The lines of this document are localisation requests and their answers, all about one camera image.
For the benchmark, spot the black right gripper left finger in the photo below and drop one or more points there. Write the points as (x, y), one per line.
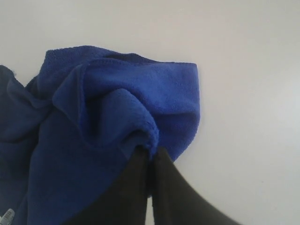
(124, 202)

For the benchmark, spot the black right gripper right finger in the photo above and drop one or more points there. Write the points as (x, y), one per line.
(174, 201)

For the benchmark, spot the blue microfiber towel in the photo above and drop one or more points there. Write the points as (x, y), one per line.
(68, 133)

